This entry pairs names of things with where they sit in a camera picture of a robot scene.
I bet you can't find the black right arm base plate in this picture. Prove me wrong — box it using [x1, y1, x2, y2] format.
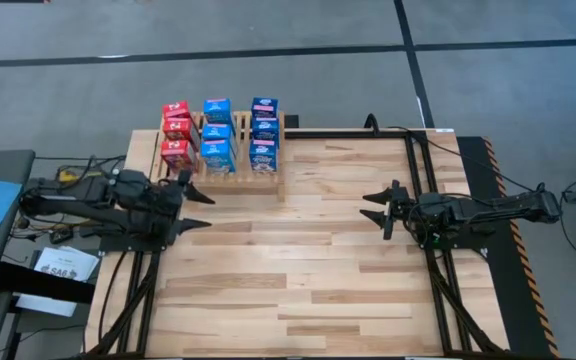
[415, 219, 489, 251]

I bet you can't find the black crossbar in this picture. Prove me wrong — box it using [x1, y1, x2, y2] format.
[0, 261, 97, 305]

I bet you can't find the thin black cable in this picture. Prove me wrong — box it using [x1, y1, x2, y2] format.
[365, 113, 537, 194]

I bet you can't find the white plain paper sheet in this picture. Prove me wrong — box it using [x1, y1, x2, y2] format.
[15, 293, 78, 318]

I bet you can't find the red Froot Loops cereal box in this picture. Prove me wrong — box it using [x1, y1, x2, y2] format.
[160, 139, 200, 174]
[161, 100, 192, 121]
[162, 117, 202, 150]

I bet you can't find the light blue Rice Krispies box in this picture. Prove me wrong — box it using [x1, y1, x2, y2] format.
[202, 97, 235, 126]
[201, 123, 238, 146]
[200, 139, 238, 175]

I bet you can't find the blue Frosted Flakes cereal box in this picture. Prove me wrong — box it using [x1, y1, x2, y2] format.
[250, 96, 280, 120]
[248, 138, 279, 174]
[251, 117, 282, 146]

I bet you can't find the black floor cable with plug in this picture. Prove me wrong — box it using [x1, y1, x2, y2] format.
[10, 154, 129, 241]

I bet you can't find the wooden slatted shelf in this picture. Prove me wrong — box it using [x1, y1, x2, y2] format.
[148, 110, 288, 204]

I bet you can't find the black aluminium rail frame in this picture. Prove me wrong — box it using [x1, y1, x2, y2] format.
[85, 127, 507, 360]

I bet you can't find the yellow power cable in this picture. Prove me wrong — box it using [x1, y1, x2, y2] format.
[56, 168, 104, 184]

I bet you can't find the black hazard-striped floor mat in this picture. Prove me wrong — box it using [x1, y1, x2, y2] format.
[455, 135, 562, 359]

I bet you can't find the white printed paper sheet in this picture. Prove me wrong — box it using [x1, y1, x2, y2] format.
[32, 245, 101, 283]

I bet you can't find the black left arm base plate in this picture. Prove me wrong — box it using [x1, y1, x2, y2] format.
[98, 232, 169, 254]

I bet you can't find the black power adapter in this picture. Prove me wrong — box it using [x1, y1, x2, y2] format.
[50, 227, 74, 245]

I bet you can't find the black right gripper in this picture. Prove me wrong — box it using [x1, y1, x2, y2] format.
[359, 179, 417, 241]

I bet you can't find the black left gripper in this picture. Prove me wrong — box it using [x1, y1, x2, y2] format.
[160, 168, 217, 246]

